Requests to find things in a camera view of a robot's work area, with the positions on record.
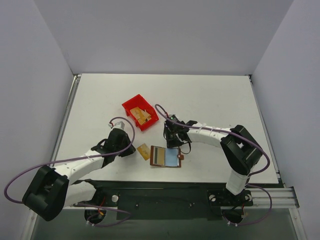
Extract brown leather card holder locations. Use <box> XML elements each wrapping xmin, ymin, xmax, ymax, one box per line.
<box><xmin>149</xmin><ymin>145</ymin><xmax>184</xmax><ymax>168</ymax></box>

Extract gold card magnetic stripe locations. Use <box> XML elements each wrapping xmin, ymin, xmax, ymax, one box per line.
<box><xmin>153</xmin><ymin>146</ymin><xmax>166</xmax><ymax>166</ymax></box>

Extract gold card with chip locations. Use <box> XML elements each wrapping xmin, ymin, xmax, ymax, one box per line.
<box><xmin>137</xmin><ymin>143</ymin><xmax>151</xmax><ymax>161</ymax></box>

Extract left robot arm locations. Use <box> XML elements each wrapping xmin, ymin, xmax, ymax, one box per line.
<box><xmin>22</xmin><ymin>128</ymin><xmax>136</xmax><ymax>221</ymax></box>

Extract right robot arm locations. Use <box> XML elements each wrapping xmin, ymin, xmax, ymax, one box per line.
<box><xmin>163</xmin><ymin>114</ymin><xmax>263</xmax><ymax>205</ymax></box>

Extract gold cards in bin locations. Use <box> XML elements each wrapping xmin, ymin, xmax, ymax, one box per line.
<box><xmin>130</xmin><ymin>107</ymin><xmax>152</xmax><ymax>125</ymax></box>

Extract red plastic bin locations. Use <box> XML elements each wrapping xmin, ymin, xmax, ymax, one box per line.
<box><xmin>122</xmin><ymin>94</ymin><xmax>159</xmax><ymax>132</ymax></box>

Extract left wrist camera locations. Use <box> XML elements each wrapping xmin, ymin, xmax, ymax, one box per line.
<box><xmin>108</xmin><ymin>121</ymin><xmax>125</xmax><ymax>130</ymax></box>

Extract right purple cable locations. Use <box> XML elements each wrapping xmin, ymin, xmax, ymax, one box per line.
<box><xmin>154</xmin><ymin>103</ymin><xmax>273</xmax><ymax>227</ymax></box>

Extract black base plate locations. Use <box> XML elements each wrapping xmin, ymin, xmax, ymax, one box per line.
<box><xmin>84</xmin><ymin>179</ymin><xmax>253</xmax><ymax>221</ymax></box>

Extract aluminium table frame rail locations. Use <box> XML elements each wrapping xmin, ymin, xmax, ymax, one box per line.
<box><xmin>29</xmin><ymin>73</ymin><xmax>300</xmax><ymax>210</ymax></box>

